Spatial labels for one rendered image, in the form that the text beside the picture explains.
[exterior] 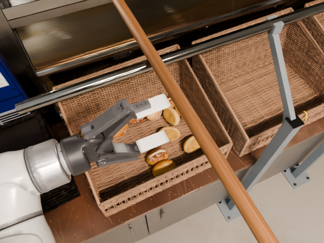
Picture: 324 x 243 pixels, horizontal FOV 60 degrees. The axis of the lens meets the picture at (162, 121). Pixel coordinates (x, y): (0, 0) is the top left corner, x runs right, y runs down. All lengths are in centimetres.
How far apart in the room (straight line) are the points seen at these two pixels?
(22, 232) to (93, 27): 74
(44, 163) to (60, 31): 62
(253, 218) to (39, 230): 36
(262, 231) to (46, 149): 39
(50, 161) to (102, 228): 66
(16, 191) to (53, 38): 65
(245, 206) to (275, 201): 137
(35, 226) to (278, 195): 157
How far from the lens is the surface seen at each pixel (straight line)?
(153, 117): 126
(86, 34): 107
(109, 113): 50
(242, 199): 52
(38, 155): 54
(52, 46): 107
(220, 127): 113
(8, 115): 125
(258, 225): 52
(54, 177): 54
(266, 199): 187
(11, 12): 99
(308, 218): 193
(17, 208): 54
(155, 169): 113
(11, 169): 54
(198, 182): 119
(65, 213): 120
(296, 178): 199
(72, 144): 54
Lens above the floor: 169
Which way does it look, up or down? 57 degrees down
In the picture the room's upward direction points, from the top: straight up
